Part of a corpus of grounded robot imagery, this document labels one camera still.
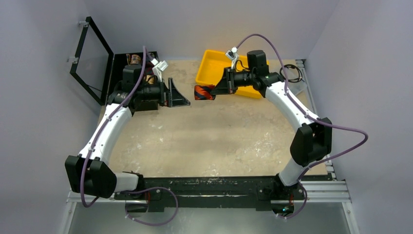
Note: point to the clear plastic parts box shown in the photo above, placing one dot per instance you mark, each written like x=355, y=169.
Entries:
x=296, y=82

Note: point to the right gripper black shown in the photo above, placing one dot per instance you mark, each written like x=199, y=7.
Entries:
x=228, y=80

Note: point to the orange navy striped tie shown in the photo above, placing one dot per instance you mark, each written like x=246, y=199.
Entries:
x=203, y=92

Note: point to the yellow plastic tray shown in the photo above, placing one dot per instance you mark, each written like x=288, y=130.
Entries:
x=211, y=71

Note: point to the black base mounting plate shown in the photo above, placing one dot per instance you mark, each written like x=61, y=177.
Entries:
x=262, y=193

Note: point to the black framed box lid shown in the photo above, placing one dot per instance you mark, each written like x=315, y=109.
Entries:
x=93, y=61

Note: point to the rolled tie orange floral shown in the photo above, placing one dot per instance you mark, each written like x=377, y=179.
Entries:
x=133, y=59

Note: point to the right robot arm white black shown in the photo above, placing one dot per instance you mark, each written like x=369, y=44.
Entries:
x=313, y=136

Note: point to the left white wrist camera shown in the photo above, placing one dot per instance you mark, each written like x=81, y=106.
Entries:
x=158, y=66

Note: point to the black tie storage box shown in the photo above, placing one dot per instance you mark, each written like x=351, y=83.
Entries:
x=117, y=69

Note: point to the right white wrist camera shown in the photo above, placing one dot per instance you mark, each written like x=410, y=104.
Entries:
x=232, y=54

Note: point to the rolled tie beige patterned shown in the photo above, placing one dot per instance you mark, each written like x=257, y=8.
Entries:
x=150, y=79

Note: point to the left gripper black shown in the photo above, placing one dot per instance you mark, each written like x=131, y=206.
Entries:
x=175, y=98

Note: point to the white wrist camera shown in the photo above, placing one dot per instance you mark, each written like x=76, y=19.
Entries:
x=232, y=54
x=158, y=66

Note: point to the aluminium rail frame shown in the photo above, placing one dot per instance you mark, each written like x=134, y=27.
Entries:
x=230, y=136

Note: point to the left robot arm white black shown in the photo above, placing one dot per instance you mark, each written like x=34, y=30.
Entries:
x=88, y=172

